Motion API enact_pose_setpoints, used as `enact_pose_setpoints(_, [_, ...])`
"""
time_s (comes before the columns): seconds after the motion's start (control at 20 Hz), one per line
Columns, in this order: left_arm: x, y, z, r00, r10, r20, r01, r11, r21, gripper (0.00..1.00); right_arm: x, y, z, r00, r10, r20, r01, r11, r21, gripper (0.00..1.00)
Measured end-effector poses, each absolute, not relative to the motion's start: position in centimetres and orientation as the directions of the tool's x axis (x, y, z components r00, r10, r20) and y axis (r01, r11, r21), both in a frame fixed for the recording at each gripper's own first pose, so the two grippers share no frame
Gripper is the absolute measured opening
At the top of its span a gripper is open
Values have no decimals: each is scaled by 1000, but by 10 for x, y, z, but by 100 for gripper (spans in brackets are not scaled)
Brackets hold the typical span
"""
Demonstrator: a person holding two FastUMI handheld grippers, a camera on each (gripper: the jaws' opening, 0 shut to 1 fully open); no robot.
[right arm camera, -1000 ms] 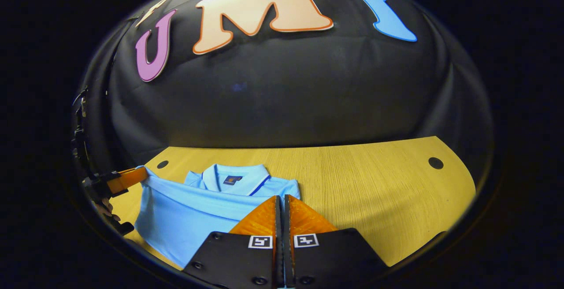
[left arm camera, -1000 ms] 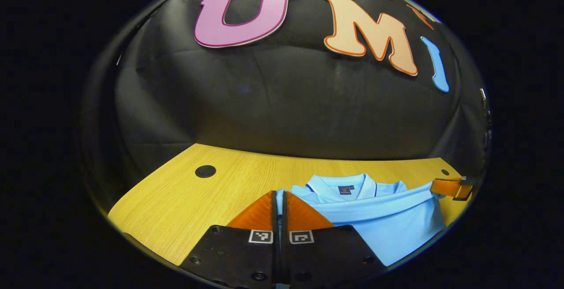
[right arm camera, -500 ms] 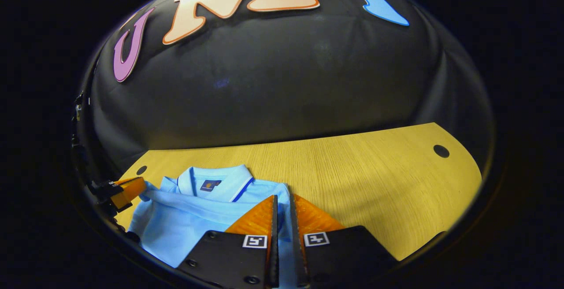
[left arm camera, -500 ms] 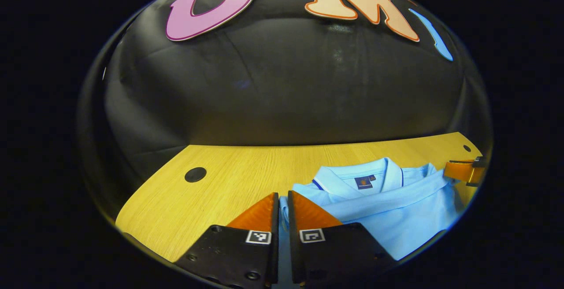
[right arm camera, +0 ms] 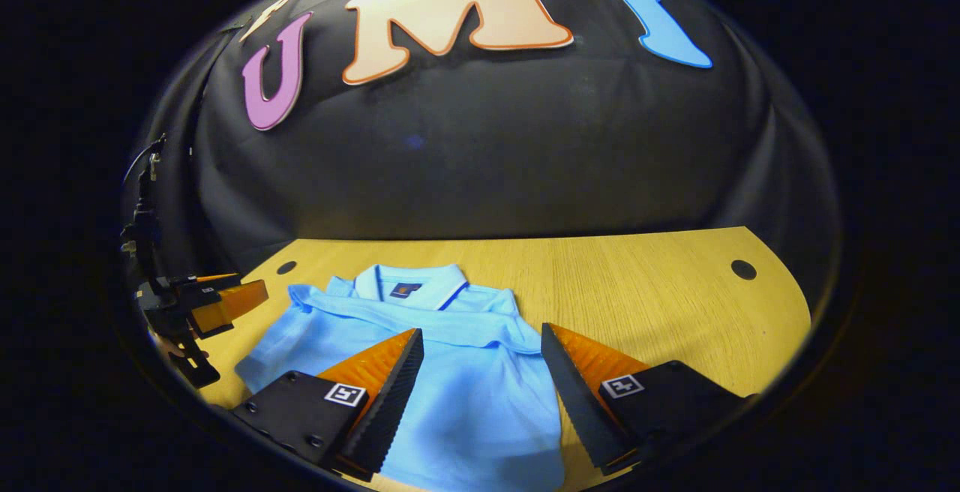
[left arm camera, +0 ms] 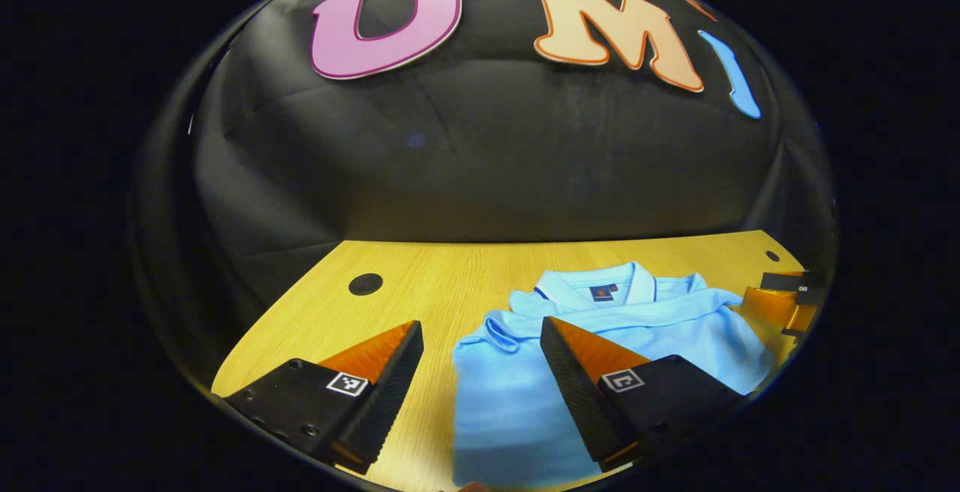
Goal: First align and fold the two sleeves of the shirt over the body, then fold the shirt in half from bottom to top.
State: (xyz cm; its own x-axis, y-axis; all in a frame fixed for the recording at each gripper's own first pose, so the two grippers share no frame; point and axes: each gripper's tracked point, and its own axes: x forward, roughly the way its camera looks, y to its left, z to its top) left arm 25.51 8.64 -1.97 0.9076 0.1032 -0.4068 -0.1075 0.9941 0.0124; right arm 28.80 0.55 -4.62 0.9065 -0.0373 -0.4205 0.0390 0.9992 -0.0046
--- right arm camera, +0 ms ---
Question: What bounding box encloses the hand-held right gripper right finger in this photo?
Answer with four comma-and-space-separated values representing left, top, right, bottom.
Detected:
541, 323, 755, 476

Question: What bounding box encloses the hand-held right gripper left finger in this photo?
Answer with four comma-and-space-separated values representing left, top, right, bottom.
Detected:
231, 328, 425, 482

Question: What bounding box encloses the light blue T-shirt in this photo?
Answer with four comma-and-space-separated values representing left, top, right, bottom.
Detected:
235, 263, 567, 492

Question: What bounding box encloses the black backdrop cloth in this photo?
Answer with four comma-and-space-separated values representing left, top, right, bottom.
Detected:
124, 0, 842, 287

